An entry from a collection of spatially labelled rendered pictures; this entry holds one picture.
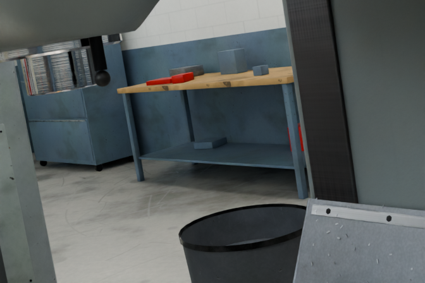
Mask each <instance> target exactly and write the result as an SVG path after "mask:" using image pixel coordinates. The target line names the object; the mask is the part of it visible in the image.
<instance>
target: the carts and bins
mask: <svg viewBox="0 0 425 283"><path fill-rule="evenodd" d="M306 208H307V207H305V206H301V205H295V204H285V203H272V204H262V205H251V206H246V207H238V208H232V209H228V210H224V211H220V212H216V213H213V214H210V215H207V216H204V217H201V218H199V219H197V220H194V221H192V222H191V223H189V224H187V225H185V226H184V227H183V228H182V229H181V230H180V232H179V234H178V236H179V240H180V244H181V245H183V250H184V253H185V258H186V261H187V266H188V271H189V274H190V279H191V282H192V283H293V277H294V273H295V267H296V262H297V256H298V252H299V246H300V239H301V235H302V229H303V225H304V219H305V212H306ZM180 237H181V239H180Z"/></svg>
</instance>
